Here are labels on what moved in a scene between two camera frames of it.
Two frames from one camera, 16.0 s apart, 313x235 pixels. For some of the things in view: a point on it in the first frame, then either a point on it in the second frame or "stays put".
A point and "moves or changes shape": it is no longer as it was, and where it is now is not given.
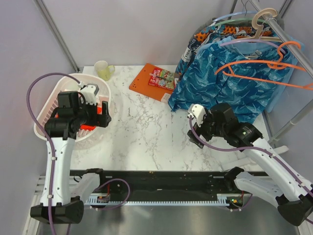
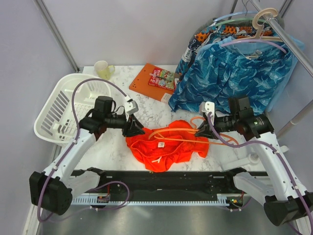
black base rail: [166, 181] stays put
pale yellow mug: [104, 71] stays put
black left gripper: [102, 120] -> [133, 127]
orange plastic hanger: [279, 62] -> [191, 120]
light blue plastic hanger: [236, 13] stays put
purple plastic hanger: [252, 40] stays put
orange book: [155, 82] stays put
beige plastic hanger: [258, 34] stays put
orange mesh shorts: [85, 126] moves or changes shape
